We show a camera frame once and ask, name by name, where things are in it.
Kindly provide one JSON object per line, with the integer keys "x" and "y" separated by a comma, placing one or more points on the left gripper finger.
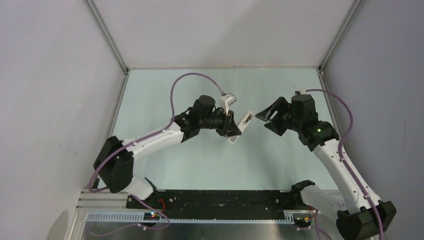
{"x": 232, "y": 133}
{"x": 233, "y": 125}

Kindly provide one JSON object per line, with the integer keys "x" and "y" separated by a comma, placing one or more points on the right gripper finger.
{"x": 277, "y": 126}
{"x": 279, "y": 105}

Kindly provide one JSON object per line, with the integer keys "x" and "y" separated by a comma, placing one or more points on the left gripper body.
{"x": 224, "y": 130}

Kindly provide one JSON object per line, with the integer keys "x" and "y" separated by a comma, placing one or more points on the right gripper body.
{"x": 286, "y": 116}

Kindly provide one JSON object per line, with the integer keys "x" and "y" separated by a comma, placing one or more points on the white remote control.
{"x": 241, "y": 126}

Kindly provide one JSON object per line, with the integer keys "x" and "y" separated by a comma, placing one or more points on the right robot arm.
{"x": 360, "y": 213}

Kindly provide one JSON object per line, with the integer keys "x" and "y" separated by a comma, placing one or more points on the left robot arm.
{"x": 117, "y": 158}

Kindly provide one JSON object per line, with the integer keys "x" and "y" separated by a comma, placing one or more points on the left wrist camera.
{"x": 225, "y": 101}

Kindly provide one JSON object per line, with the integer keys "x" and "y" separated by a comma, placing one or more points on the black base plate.
{"x": 228, "y": 203}

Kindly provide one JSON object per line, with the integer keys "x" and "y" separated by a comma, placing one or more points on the white slotted cable duct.
{"x": 146, "y": 217}

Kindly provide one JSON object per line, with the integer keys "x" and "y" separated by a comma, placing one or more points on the aluminium frame rail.
{"x": 105, "y": 33}

